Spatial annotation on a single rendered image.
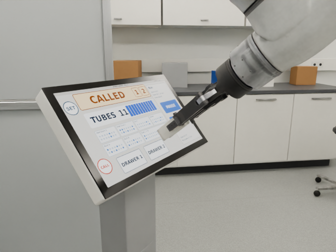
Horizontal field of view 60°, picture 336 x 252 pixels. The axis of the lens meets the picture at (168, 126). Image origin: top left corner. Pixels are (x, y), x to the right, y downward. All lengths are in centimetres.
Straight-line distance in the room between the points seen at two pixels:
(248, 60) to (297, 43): 8
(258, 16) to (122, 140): 47
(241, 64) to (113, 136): 40
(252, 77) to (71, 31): 116
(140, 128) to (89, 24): 81
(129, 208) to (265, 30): 66
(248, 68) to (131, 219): 63
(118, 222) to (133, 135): 30
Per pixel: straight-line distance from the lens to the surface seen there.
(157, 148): 87
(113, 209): 98
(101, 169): 71
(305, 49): 52
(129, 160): 78
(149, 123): 90
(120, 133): 81
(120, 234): 100
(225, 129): 308
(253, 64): 53
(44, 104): 77
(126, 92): 92
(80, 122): 76
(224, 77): 56
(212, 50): 367
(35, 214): 185
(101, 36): 154
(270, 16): 51
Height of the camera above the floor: 128
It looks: 14 degrees down
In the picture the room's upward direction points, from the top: straight up
